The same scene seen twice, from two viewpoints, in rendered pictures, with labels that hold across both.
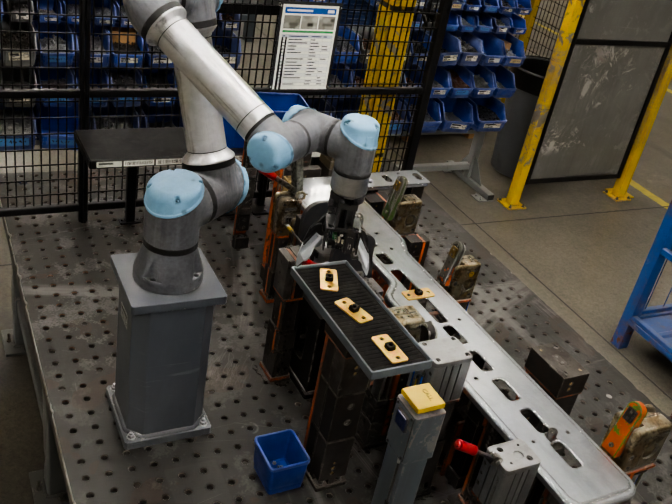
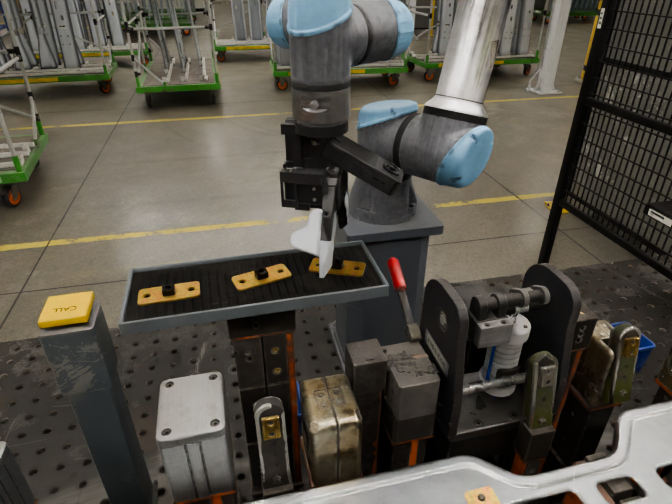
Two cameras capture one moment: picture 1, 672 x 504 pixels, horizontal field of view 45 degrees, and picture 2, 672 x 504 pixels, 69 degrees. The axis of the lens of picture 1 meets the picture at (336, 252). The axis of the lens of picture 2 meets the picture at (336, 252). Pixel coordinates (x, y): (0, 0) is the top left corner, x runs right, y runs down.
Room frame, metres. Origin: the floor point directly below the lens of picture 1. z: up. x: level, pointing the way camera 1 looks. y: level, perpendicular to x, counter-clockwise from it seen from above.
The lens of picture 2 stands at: (1.67, -0.60, 1.57)
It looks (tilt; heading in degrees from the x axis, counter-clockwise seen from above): 31 degrees down; 109
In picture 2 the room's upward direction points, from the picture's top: straight up
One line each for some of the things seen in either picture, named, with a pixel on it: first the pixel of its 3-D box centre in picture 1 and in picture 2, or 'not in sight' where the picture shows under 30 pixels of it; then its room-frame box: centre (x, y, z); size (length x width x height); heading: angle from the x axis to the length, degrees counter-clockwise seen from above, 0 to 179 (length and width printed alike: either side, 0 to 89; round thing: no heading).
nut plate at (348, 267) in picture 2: (329, 277); (337, 264); (1.47, 0.00, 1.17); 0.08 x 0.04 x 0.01; 8
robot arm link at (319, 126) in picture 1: (308, 132); (362, 31); (1.48, 0.10, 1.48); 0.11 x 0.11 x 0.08; 66
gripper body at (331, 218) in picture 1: (343, 219); (316, 163); (1.44, 0.00, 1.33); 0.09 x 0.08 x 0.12; 8
